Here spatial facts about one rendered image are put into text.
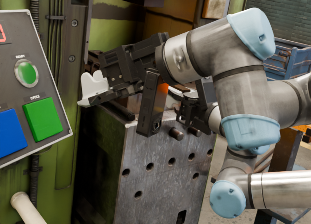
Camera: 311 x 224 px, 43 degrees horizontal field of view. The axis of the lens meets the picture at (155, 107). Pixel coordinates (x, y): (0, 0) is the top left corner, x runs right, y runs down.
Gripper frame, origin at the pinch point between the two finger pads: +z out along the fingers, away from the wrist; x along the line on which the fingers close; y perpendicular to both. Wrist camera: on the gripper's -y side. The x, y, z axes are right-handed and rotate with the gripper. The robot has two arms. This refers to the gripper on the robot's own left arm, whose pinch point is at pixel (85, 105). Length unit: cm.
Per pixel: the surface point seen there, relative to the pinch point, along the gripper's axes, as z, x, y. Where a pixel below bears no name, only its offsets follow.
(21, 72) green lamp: 10.5, 2.4, 9.6
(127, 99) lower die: 14.1, -34.9, -1.4
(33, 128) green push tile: 10.4, 4.2, -1.2
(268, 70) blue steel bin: 66, -416, -18
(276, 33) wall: 134, -877, 41
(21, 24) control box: 10.8, -1.8, 19.5
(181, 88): 0.5, -41.6, -2.9
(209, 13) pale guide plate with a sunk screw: -3, -74, 18
